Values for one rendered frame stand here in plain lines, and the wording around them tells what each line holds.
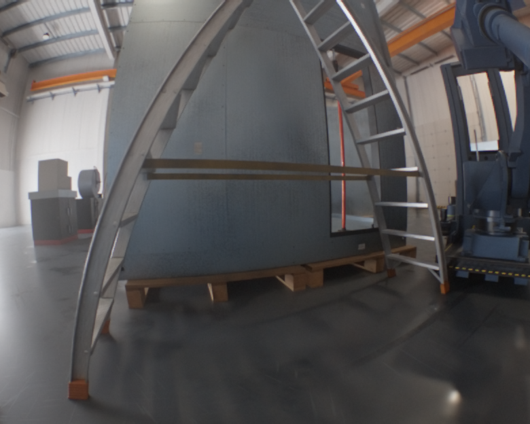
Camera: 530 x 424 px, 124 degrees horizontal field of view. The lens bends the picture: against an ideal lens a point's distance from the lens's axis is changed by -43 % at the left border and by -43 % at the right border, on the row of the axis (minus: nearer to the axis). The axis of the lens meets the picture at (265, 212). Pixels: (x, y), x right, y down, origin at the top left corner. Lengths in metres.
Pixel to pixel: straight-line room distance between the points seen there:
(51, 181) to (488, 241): 5.81
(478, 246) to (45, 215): 5.77
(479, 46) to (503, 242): 1.22
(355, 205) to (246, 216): 4.95
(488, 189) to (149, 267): 2.30
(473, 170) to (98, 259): 2.02
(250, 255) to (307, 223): 0.49
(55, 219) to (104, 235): 4.18
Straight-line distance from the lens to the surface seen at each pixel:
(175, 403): 0.95
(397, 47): 10.94
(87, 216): 6.40
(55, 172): 5.03
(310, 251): 1.89
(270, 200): 1.71
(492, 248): 1.93
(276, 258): 1.78
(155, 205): 1.63
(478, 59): 1.43
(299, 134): 1.87
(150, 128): 0.79
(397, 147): 2.54
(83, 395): 1.04
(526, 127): 1.70
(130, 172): 0.77
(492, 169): 1.85
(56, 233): 4.96
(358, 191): 6.42
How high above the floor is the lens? 0.68
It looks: 3 degrees down
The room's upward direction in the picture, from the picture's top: 2 degrees counter-clockwise
